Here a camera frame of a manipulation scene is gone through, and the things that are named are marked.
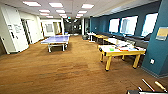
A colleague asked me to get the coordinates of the dark low stool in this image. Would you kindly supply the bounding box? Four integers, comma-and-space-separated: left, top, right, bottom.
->
81, 34, 90, 41

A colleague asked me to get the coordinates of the small white folding table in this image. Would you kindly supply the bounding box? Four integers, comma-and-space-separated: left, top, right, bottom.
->
87, 32, 98, 43

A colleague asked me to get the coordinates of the light wood office table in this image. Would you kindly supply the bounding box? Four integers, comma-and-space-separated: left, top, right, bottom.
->
103, 37, 128, 46
93, 34, 110, 45

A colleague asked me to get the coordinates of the blue ping pong table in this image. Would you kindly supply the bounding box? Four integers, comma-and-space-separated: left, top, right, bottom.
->
40, 34, 71, 53

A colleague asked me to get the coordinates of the yellow air hockey table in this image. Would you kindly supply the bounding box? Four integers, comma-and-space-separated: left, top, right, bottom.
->
98, 42, 147, 72

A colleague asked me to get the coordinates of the rectangular ceiling light panel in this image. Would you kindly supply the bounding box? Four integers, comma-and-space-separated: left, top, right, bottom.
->
48, 2, 64, 8
55, 9, 66, 14
77, 10, 88, 15
81, 3, 95, 9
38, 9, 51, 14

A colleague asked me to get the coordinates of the dark window bench seat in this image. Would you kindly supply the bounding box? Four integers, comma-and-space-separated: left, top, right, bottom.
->
124, 34, 150, 50

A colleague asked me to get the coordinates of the grey corridor door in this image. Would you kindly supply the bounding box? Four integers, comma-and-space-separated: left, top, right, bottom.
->
21, 18, 34, 45

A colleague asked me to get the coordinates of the white pillar wall outlet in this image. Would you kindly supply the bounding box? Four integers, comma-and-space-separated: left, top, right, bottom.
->
149, 58, 155, 65

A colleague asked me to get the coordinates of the yellow wall sign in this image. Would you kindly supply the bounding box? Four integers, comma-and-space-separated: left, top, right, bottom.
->
155, 27, 168, 41

